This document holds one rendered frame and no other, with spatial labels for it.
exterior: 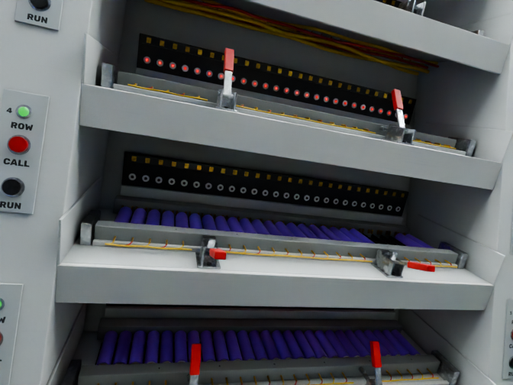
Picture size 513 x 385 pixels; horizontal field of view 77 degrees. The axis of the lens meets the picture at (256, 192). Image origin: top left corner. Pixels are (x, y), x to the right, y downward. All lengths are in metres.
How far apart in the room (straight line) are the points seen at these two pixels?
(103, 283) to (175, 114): 0.20
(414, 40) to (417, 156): 0.17
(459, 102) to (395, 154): 0.26
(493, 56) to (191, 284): 0.58
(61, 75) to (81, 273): 0.21
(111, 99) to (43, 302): 0.22
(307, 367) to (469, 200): 0.39
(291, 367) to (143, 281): 0.26
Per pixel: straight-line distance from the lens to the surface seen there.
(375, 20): 0.55
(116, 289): 0.40
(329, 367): 0.57
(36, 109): 0.41
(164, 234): 0.43
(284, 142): 0.42
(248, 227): 0.50
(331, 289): 0.46
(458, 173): 0.59
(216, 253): 0.33
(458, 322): 0.69
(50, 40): 0.43
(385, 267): 0.51
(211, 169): 0.55
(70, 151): 0.39
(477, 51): 0.66
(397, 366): 0.64
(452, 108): 0.74
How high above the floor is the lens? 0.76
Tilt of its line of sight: 3 degrees up
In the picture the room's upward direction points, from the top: 6 degrees clockwise
